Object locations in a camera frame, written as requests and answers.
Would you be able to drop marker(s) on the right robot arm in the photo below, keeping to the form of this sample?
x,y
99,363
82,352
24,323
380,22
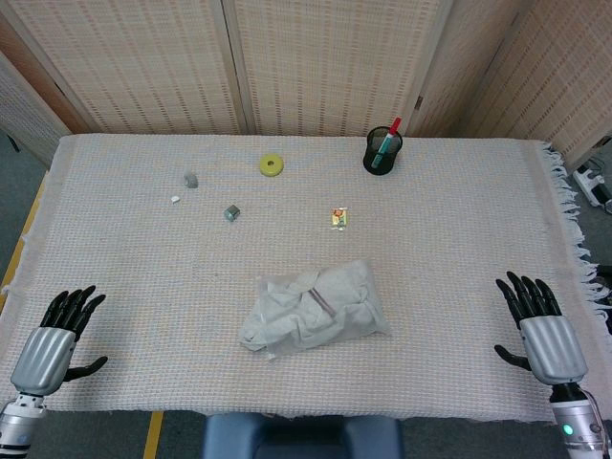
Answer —
x,y
576,416

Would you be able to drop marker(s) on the white device on floor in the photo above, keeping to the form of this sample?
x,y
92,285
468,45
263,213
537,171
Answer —
x,y
593,184

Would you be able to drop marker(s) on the black mesh pen holder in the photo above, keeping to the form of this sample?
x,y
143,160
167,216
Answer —
x,y
382,153

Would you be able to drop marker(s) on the grey crumpled stone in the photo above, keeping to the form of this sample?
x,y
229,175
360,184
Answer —
x,y
190,180

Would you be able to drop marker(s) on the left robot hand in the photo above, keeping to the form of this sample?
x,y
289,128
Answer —
x,y
45,351

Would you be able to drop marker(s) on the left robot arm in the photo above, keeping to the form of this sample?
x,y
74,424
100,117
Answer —
x,y
16,423

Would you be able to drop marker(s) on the woven folding screen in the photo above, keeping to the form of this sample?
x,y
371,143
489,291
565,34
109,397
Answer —
x,y
287,62

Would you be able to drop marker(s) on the red capped teal marker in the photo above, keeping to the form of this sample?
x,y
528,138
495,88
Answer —
x,y
387,141

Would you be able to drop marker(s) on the yellow snack packet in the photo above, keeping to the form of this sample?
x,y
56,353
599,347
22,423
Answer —
x,y
340,219

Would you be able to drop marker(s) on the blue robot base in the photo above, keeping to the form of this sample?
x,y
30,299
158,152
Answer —
x,y
301,436

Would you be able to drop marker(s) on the white woven tablecloth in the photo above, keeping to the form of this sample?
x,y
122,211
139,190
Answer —
x,y
296,268

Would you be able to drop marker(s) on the small grey-green cube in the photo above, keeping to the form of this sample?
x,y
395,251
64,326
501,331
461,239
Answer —
x,y
232,212

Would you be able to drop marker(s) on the clear plastic bag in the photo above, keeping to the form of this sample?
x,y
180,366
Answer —
x,y
318,308

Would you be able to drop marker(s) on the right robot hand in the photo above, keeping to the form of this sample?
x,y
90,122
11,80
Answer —
x,y
552,346

